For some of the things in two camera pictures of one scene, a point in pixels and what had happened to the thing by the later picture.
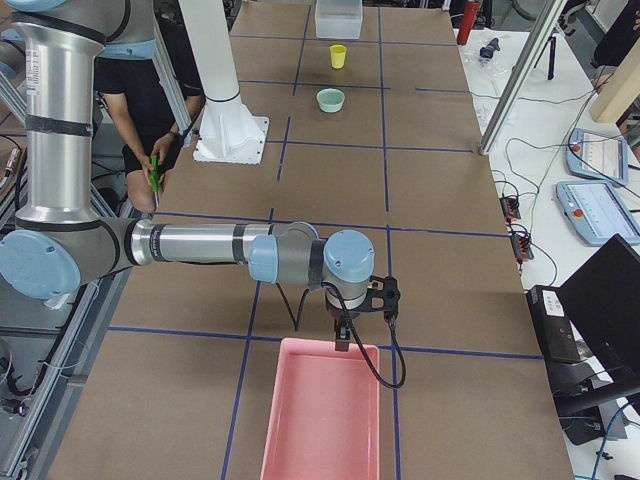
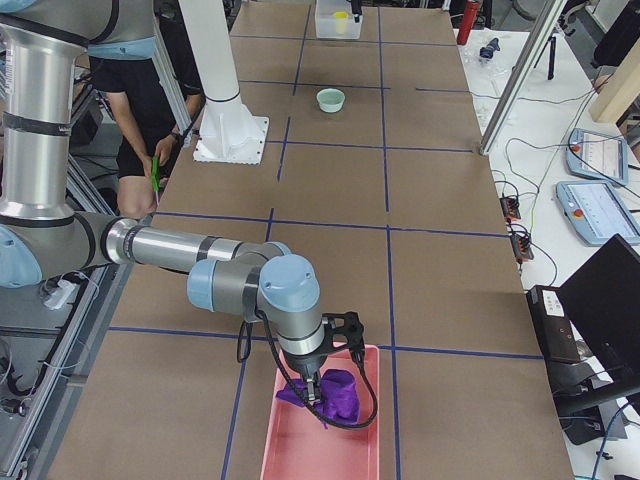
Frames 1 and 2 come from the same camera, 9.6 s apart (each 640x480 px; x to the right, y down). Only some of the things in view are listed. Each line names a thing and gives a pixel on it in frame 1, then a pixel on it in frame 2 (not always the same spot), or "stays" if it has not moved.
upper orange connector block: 509,208 stays
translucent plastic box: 338,19 stays
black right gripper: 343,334 to 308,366
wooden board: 619,90 stays
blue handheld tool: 487,52 stays
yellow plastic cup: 338,55 to 341,19
